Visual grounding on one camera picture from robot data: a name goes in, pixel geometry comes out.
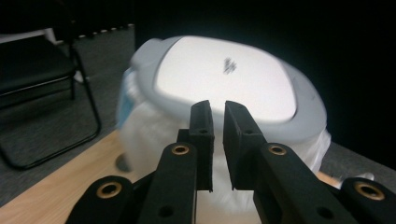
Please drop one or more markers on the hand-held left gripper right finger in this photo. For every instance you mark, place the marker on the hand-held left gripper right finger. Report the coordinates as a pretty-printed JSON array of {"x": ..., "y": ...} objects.
[{"x": 280, "y": 186}]

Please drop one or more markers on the white plastic bag liner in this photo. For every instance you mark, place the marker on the white plastic bag liner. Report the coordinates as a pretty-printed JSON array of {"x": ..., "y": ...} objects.
[{"x": 149, "y": 133}]

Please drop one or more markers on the black folding chair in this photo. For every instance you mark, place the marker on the black folding chair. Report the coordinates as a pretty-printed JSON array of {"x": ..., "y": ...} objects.
[{"x": 34, "y": 68}]

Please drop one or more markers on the row of white floor markers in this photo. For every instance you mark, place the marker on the row of white floor markers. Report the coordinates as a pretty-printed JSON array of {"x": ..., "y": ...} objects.
[{"x": 106, "y": 30}]

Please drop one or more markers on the white plastic-wrapped rice cooker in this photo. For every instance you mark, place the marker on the white plastic-wrapped rice cooker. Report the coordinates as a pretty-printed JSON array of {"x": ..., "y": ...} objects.
[{"x": 218, "y": 77}]

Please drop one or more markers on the white desk frame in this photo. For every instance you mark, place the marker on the white desk frame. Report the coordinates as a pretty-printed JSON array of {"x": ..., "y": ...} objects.
[{"x": 25, "y": 35}]

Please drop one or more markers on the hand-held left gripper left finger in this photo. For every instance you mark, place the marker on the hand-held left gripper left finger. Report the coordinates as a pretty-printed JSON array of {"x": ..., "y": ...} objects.
[{"x": 177, "y": 180}]

